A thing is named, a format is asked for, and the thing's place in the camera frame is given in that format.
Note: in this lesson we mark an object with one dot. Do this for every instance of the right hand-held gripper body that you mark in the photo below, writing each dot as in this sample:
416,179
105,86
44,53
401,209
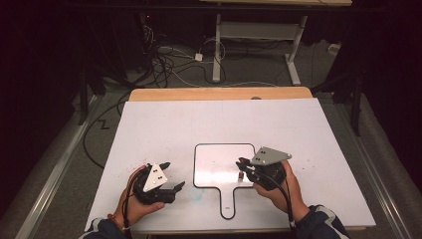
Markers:
268,156

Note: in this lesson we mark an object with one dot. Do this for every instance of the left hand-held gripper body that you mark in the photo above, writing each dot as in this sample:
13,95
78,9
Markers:
156,179

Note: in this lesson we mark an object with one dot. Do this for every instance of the dark table grommet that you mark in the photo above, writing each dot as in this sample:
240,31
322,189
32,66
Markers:
256,98

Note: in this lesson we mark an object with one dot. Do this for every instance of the white table sheet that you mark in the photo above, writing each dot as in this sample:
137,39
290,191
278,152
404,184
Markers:
185,126

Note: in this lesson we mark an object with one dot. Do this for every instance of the small white box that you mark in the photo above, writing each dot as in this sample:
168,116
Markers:
333,48

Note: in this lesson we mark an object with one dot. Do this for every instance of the person's right hand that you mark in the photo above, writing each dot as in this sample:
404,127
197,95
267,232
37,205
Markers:
288,199

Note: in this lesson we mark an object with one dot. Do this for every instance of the white power adapter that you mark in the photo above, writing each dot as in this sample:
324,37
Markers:
198,56

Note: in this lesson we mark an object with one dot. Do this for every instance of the white paddle whiteboard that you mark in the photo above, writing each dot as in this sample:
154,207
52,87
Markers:
215,166

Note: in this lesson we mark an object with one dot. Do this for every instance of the person's left hand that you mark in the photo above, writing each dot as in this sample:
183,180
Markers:
136,210

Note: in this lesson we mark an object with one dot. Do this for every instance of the aluminium floor rail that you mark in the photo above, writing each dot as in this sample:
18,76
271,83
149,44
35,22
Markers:
378,172
54,176

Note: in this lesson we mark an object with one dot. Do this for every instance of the white metal desk frame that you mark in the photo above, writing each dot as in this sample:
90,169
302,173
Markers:
258,30

